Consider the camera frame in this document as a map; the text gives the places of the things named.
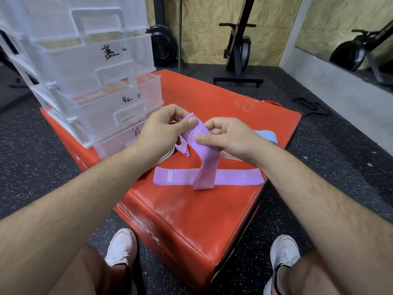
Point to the person's right hand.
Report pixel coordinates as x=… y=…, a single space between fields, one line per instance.
x=236 y=139

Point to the person's left hand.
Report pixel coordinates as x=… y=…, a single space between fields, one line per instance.
x=158 y=132

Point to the person's left thumb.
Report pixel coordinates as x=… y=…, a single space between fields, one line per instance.
x=185 y=124

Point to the person's right thumb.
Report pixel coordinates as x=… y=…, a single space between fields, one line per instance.
x=207 y=138

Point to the purple fabric resistance band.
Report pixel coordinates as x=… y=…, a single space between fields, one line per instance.
x=206 y=162
x=172 y=176

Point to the person's left forearm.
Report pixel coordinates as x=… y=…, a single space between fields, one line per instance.
x=76 y=208

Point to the person's right forearm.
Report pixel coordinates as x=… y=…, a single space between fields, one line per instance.
x=322 y=211

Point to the pink fabric resistance band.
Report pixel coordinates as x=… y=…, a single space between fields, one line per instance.
x=228 y=156

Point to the green fabric resistance band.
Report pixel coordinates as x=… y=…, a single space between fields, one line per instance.
x=167 y=155

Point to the clear plastic drawer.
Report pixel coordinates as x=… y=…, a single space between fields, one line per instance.
x=129 y=101
x=46 y=15
x=119 y=142
x=92 y=64

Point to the blue fabric resistance band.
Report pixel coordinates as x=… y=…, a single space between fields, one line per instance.
x=270 y=137

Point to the red padded plyo box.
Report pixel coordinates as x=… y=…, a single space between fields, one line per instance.
x=190 y=218

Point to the black fan wheel exercise machine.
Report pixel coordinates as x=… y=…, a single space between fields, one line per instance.
x=162 y=44

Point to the thin metal pole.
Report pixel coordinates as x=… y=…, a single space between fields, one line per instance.
x=180 y=33

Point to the black ski trainer machine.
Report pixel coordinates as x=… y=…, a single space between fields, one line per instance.
x=239 y=49

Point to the white left shoe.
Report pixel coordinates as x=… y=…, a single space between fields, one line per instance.
x=122 y=247

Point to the white shoe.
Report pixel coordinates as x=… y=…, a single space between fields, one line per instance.
x=122 y=247
x=284 y=253

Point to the white right shoe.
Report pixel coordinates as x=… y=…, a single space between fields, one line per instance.
x=284 y=253

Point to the person's right leg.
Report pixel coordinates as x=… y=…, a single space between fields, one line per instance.
x=307 y=278

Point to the person's leg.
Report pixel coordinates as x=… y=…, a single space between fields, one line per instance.
x=307 y=278
x=101 y=279

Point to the person's left leg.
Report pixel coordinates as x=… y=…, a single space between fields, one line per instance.
x=101 y=279

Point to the black upright post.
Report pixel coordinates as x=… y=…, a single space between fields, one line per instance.
x=159 y=10

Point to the clear plastic drawer cabinet frame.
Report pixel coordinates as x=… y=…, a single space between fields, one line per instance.
x=27 y=73

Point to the wall mirror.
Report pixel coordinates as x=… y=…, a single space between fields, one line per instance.
x=347 y=36

